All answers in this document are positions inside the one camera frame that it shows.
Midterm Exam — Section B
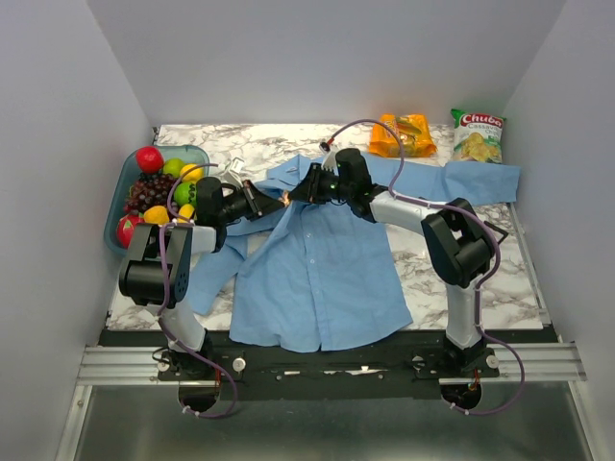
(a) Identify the green toy lime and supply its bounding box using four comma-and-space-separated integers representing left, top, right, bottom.
162, 158, 185, 179
173, 182, 197, 206

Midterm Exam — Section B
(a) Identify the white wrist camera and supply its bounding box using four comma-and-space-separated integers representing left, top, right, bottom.
220, 158, 245, 187
321, 150, 337, 173

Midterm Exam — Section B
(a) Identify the light blue button shirt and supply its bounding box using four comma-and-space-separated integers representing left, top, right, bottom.
189, 150, 523, 354

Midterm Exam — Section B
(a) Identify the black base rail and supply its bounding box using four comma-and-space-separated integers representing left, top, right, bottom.
98, 329, 501, 402

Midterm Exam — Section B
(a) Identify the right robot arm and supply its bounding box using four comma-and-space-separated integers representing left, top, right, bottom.
288, 149, 500, 376

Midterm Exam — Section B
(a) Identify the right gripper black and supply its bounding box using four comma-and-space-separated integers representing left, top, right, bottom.
286, 164, 352, 206

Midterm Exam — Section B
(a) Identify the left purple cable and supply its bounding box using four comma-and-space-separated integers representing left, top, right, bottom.
156, 161, 239, 419

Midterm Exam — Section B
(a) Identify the teal plastic fruit basin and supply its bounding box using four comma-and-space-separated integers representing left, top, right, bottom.
103, 145, 209, 256

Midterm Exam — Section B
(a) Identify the pink toy dragon fruit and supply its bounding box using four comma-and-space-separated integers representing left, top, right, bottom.
115, 214, 144, 249

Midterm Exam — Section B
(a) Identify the yellow toy mango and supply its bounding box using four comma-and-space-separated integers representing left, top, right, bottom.
177, 204, 196, 223

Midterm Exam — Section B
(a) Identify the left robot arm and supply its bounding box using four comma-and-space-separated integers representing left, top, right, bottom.
118, 177, 285, 379

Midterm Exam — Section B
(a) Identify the orange toy fruit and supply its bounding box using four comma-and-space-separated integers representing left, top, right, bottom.
180, 163, 205, 182

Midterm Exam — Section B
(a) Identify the orange mango gummy bag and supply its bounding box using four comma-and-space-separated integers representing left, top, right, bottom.
369, 113, 437, 158

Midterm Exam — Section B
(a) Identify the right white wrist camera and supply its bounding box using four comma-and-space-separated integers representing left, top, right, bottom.
321, 150, 337, 173

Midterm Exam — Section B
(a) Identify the green cassava chips bag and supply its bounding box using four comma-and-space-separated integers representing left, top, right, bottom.
451, 109, 506, 164

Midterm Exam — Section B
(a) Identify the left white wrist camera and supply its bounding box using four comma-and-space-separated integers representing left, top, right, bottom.
220, 158, 245, 187

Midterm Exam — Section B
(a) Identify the black brooch box yellow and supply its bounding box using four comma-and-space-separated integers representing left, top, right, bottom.
484, 221, 509, 245

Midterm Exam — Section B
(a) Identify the yellow toy lemon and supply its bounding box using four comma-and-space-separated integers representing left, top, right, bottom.
143, 206, 169, 226

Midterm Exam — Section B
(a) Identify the red toy apple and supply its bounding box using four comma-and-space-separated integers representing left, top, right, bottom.
135, 146, 164, 175

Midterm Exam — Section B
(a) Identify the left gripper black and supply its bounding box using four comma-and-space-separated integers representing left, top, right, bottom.
219, 180, 285, 225

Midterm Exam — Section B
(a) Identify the dark toy grape bunch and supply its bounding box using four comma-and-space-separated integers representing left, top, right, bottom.
123, 173, 176, 215

